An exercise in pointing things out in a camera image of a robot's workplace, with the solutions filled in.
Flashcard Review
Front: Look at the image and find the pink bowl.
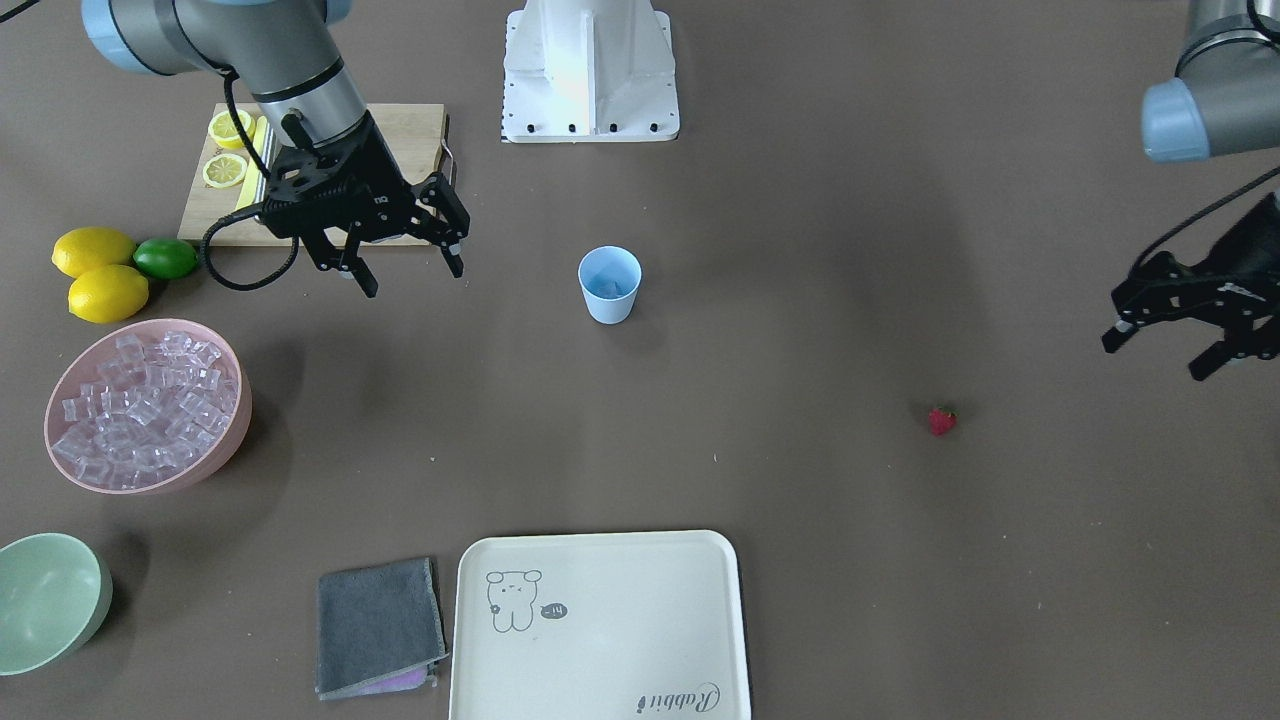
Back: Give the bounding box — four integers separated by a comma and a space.
44, 318, 253, 495

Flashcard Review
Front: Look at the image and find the green bowl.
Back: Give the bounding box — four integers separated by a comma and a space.
1, 532, 114, 676

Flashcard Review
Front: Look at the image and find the yellow plastic knife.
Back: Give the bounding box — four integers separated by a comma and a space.
236, 117, 270, 210

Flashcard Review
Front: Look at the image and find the blue plastic cup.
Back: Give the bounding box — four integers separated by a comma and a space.
577, 246, 643, 325

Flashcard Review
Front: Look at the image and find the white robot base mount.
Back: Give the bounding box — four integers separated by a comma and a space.
500, 1, 681, 143

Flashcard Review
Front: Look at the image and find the grey folded cloth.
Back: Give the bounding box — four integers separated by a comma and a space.
315, 556, 449, 701

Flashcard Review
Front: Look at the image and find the yellow lemon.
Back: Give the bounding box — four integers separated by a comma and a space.
67, 264, 150, 324
51, 225, 136, 279

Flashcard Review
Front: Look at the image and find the yellow lemon lower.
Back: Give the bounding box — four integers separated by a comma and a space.
67, 264, 150, 324

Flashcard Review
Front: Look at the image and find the cream rabbit tray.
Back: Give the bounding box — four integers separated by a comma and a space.
449, 529, 753, 719

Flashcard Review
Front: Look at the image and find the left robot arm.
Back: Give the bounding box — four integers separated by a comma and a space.
1101, 1, 1279, 380

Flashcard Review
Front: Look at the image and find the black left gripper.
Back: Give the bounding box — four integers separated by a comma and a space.
1102, 192, 1279, 382

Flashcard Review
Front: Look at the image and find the yellow lemon upper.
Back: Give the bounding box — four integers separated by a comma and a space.
51, 225, 136, 279

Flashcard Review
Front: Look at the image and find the pile of clear ice cubes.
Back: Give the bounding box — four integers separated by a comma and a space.
52, 331, 239, 489

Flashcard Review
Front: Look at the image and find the lemon slice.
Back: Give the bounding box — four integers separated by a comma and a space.
201, 152, 250, 190
207, 109, 256, 150

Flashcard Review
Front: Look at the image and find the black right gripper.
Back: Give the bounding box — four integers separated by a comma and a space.
262, 110, 467, 299

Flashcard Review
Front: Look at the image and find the lemon slice upper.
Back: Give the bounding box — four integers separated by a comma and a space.
207, 109, 256, 150

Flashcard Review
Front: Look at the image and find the green lime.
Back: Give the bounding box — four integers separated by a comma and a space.
132, 238, 200, 281

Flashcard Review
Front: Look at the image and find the lemon slice lower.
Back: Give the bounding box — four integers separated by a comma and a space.
201, 152, 250, 190

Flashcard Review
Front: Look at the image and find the red strawberry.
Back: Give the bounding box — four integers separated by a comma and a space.
927, 406, 957, 437

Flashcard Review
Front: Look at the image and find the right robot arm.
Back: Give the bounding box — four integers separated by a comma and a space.
81, 1, 470, 297

